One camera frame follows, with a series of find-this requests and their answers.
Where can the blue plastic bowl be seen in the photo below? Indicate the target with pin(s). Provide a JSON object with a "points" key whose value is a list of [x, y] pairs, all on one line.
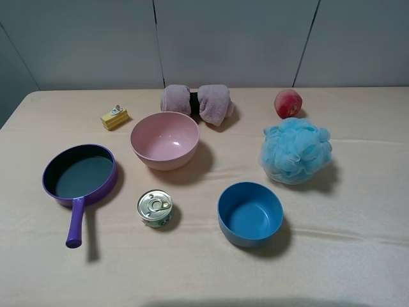
{"points": [[249, 214]]}

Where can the pink plastic bowl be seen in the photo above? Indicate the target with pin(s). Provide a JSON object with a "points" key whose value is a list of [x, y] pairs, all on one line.
{"points": [[165, 141]]}

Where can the yellow toy cake slice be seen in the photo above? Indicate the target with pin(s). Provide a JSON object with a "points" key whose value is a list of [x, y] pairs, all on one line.
{"points": [[115, 118]]}

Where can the red peach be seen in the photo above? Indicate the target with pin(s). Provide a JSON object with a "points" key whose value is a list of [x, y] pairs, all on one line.
{"points": [[288, 103]]}

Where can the blue mesh bath sponge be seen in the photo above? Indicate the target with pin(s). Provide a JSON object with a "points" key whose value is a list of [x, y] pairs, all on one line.
{"points": [[294, 151]]}

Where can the purple frying pan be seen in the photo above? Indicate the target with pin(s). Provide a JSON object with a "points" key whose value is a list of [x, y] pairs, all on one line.
{"points": [[78, 177]]}

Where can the small tin can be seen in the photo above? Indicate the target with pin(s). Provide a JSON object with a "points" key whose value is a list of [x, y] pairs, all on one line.
{"points": [[155, 208]]}

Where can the rolled pink towel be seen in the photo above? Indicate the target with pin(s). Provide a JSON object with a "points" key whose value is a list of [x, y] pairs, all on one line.
{"points": [[211, 102]]}

